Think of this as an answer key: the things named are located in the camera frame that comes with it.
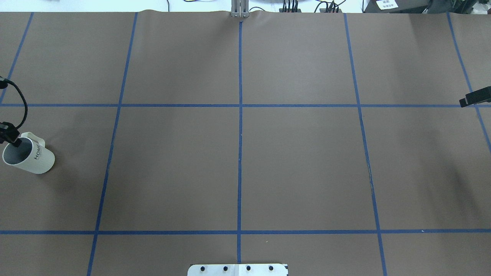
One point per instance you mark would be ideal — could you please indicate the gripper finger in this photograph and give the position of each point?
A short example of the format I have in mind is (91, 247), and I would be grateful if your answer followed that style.
(476, 97)

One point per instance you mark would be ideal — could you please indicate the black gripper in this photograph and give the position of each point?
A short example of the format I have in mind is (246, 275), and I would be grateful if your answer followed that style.
(9, 134)

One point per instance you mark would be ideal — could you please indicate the white mug with HOME print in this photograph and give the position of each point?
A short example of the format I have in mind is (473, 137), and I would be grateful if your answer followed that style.
(31, 155)

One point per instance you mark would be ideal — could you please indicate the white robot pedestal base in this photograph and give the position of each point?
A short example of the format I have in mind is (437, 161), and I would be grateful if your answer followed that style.
(258, 269)

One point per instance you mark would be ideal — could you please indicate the aluminium frame post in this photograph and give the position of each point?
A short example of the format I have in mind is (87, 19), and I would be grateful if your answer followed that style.
(240, 8)

